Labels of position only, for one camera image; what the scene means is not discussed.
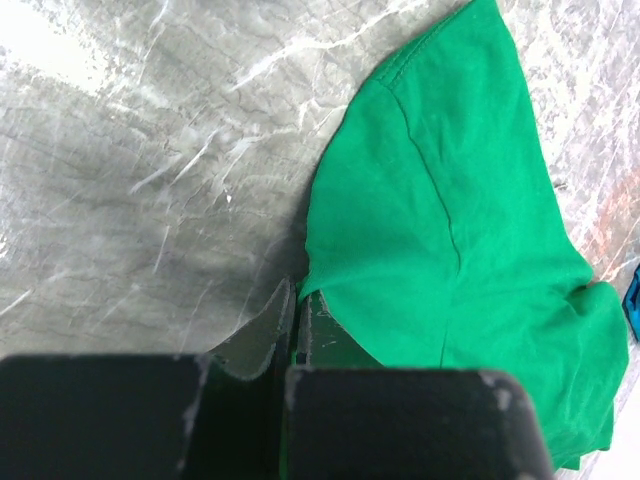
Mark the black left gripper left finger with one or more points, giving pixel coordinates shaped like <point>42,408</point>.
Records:
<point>212,415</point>

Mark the blue folded t shirt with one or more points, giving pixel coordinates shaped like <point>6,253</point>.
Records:
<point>631,304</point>

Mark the green t shirt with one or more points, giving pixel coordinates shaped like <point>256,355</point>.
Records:
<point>435,238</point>

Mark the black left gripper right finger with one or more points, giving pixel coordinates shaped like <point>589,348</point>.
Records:
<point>349,417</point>

